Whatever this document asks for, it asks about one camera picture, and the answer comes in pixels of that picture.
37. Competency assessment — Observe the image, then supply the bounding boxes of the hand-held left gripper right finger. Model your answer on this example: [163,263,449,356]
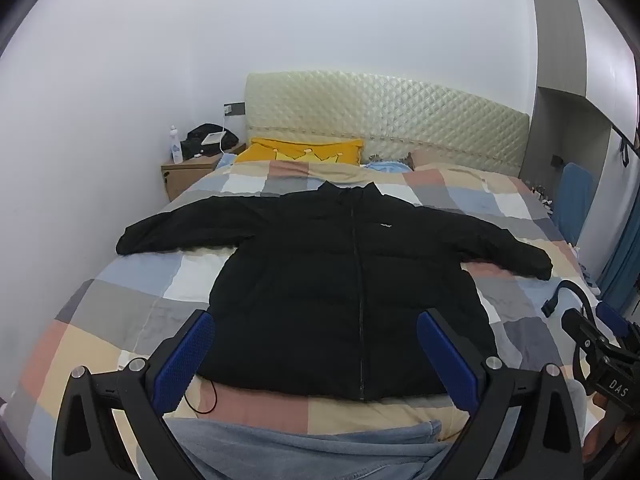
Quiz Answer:
[416,308,584,480]

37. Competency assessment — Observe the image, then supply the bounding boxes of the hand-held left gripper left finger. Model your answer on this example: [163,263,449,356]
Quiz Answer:
[52,308,217,480]

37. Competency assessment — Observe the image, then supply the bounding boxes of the wooden nightstand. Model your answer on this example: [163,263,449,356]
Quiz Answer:
[160,142,247,202]

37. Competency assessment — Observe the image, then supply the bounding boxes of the black puffer jacket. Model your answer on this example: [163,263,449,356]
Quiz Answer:
[116,181,553,402]

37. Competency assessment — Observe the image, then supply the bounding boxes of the person's right hand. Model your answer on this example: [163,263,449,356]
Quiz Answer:
[582,417,616,462]

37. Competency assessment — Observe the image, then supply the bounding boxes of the yellow pillow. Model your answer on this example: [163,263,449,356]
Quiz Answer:
[235,137,365,166]

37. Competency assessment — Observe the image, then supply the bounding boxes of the cream quilted headboard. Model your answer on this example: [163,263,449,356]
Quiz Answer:
[244,71,531,178]

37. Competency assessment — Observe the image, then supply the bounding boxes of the blue chair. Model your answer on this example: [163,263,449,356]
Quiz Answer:
[552,161,595,246]

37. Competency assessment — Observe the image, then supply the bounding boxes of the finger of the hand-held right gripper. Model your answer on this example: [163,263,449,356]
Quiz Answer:
[596,301,634,337]
[542,280,597,319]

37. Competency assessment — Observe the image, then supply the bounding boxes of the grey wardrobe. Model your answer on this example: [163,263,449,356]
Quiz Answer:
[526,0,640,153]

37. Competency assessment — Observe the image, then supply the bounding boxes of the black bag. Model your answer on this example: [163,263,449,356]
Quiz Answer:
[180,123,240,159]

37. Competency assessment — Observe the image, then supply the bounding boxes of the checkered patchwork blanket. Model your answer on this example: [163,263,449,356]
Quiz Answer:
[5,159,608,480]

